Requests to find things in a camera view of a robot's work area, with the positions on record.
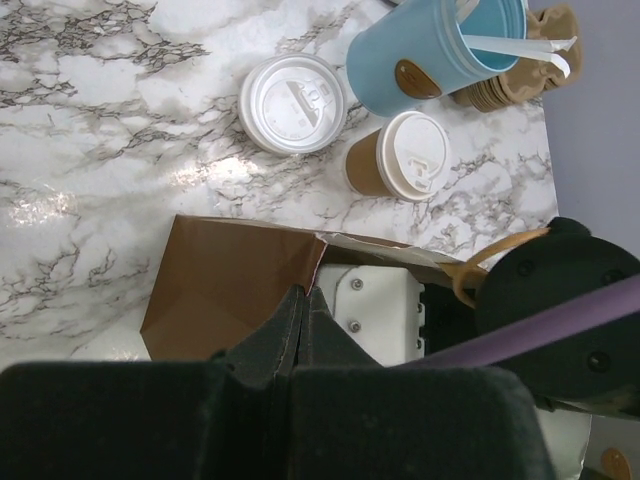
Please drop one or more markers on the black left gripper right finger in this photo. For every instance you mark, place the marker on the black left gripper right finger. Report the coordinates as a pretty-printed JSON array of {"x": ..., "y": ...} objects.
[{"x": 354, "y": 419}]

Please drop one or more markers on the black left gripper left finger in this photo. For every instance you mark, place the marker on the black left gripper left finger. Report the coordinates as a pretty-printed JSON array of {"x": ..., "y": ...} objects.
[{"x": 220, "y": 418}]

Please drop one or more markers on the brown paper bag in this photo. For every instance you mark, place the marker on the brown paper bag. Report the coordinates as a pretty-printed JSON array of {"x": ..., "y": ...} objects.
[{"x": 220, "y": 279}]

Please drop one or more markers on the brown paper coffee cup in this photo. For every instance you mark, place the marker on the brown paper coffee cup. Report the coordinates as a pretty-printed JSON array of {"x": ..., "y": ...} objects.
[{"x": 361, "y": 168}]

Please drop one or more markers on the white plastic cup lid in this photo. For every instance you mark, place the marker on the white plastic cup lid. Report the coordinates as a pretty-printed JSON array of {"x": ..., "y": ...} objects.
[{"x": 413, "y": 155}]

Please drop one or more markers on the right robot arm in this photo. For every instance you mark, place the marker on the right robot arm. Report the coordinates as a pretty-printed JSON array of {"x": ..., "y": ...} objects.
[{"x": 557, "y": 306}]

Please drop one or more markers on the white lid stack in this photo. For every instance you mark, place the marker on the white lid stack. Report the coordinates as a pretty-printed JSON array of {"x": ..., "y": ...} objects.
[{"x": 292, "y": 104}]

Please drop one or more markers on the light blue plastic tumbler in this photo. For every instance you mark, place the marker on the light blue plastic tumbler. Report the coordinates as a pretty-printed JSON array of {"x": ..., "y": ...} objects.
[{"x": 417, "y": 52}]

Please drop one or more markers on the stacked cardboard cup carriers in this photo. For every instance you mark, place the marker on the stacked cardboard cup carriers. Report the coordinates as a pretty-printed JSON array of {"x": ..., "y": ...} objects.
[{"x": 530, "y": 78}]

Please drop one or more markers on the white plastic stirrer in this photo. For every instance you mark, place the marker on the white plastic stirrer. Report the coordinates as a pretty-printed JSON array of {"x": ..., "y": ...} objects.
[{"x": 525, "y": 47}]

